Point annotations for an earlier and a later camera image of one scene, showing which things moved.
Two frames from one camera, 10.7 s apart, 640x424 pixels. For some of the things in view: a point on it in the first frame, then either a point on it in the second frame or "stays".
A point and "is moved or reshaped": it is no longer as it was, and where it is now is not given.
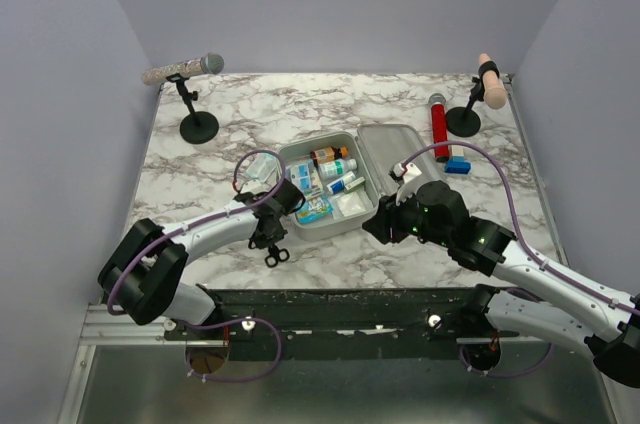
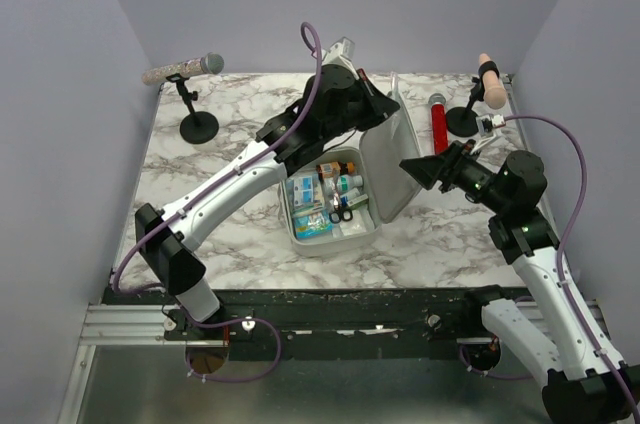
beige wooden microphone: (495, 94) stays
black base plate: (346, 323) stays
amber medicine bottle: (329, 154) -> (326, 169)
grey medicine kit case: (344, 177) is moved or reshaped
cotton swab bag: (313, 209) -> (313, 225)
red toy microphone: (439, 127) stays
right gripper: (387, 215) -> (427, 169)
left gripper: (262, 242) -> (379, 105)
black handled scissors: (275, 255) -> (338, 214)
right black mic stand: (460, 120) stays
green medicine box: (354, 185) -> (358, 201)
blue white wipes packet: (304, 177) is moved or reshaped
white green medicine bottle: (335, 167) -> (345, 182)
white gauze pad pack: (351, 203) -> (353, 227)
